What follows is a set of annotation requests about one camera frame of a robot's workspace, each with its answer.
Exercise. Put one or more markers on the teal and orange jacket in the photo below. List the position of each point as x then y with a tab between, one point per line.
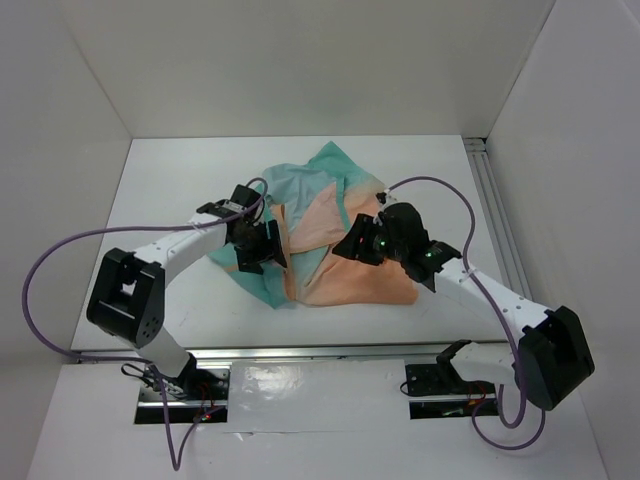
315	205

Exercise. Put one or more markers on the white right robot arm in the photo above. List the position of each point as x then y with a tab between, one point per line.
546	356

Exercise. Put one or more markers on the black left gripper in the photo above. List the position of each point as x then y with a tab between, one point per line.
268	250

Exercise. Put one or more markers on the aluminium front table rail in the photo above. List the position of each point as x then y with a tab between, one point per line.
318	352

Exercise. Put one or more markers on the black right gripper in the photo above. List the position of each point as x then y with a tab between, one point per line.
363	226

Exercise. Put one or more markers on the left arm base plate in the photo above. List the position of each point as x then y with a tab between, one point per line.
209	404

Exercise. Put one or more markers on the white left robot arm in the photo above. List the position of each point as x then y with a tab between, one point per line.
128	297

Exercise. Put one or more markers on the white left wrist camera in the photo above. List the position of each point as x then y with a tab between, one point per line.
229	207

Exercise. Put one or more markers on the aluminium right side rail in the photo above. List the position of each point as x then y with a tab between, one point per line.
503	240

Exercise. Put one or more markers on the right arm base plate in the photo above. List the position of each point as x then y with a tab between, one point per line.
430	396

